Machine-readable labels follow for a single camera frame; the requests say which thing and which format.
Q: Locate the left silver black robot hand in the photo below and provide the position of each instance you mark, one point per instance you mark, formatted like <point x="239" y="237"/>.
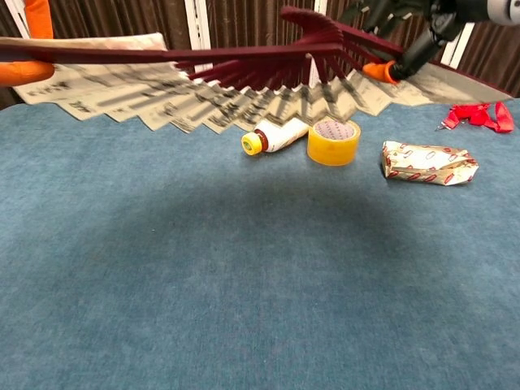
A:
<point x="38" y="16"/>

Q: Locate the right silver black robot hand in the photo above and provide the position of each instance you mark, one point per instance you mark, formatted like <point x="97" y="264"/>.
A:
<point x="430" y="28"/>

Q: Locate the red ribbed paper folding fan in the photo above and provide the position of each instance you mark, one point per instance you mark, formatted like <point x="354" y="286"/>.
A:
<point x="122" y="55"/>

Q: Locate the crumpled gold red wrapper pack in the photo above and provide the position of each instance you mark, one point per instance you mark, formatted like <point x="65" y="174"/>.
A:
<point x="426" y="166"/>

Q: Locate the yellow packing tape roll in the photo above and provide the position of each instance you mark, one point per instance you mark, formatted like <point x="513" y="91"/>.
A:
<point x="333" y="150"/>

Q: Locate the white plastic bottle yellow cap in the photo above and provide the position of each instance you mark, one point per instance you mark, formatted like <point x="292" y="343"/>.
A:
<point x="276" y="140"/>

